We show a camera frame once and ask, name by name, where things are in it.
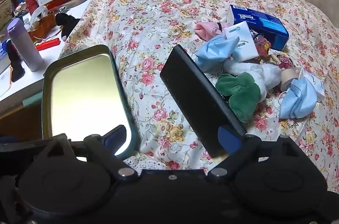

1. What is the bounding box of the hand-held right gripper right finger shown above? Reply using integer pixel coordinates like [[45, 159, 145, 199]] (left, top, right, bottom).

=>
[[207, 127, 310, 180]]

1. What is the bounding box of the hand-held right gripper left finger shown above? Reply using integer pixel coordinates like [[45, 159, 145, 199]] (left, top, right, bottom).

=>
[[34, 125, 139, 181]]

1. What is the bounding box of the metal tin box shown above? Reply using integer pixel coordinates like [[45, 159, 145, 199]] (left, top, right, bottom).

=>
[[42, 44, 140, 159]]

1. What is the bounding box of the black tin lid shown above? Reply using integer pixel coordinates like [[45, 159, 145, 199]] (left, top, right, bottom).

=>
[[160, 44, 247, 158]]

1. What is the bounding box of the beige tape roll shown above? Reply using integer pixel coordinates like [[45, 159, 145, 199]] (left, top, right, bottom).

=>
[[280, 67, 305, 89]]

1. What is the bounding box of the green plush toy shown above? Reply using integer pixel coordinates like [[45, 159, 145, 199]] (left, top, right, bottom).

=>
[[215, 73, 261, 122]]

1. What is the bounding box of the white plush toy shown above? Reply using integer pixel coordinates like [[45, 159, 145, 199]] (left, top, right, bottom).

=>
[[222, 60, 282, 103]]

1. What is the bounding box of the blue face mask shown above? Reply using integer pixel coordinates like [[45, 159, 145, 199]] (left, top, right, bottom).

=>
[[195, 35, 240, 72], [278, 77, 318, 120]]

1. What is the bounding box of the small white tissue pack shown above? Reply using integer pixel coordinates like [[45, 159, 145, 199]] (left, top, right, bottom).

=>
[[225, 21, 259, 62]]

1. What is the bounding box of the white mask wrapper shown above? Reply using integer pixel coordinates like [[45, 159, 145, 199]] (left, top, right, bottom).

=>
[[304, 73, 326, 103]]

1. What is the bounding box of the pink cloth bow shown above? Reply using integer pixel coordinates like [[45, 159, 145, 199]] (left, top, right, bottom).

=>
[[195, 22, 231, 42]]

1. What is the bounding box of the red pen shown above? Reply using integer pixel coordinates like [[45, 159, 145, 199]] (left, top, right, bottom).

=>
[[36, 38, 60, 51]]

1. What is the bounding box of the blue tissue pack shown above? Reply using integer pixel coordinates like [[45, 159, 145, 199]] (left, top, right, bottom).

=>
[[228, 4, 290, 51]]

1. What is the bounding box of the black figurine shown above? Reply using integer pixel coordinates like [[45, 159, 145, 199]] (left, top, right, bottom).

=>
[[7, 39, 25, 82]]

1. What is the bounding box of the black cloth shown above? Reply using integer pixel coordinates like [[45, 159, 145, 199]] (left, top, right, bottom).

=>
[[55, 13, 80, 41]]

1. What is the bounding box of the purple thermos bottle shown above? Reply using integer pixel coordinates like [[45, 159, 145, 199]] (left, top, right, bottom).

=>
[[7, 18, 44, 72]]

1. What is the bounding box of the floral bedspread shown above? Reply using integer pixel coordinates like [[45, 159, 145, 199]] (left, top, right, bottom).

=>
[[60, 0, 339, 187]]

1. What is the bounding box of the red box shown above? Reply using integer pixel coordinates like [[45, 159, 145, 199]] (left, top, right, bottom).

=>
[[24, 0, 39, 14]]

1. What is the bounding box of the brown basket with white handle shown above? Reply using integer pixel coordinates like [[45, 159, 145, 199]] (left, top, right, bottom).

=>
[[28, 6, 57, 40]]

